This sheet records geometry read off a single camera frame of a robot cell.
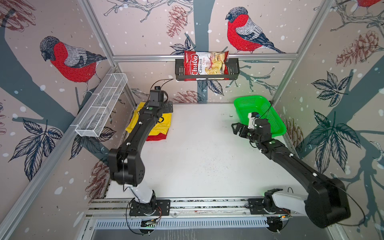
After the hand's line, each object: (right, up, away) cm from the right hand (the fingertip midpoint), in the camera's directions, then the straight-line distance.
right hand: (236, 127), depth 84 cm
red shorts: (-49, -8, +14) cm, 51 cm away
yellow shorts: (-48, -1, +17) cm, 51 cm away
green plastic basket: (+13, +15, +26) cm, 33 cm away
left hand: (-44, +14, +2) cm, 46 cm away
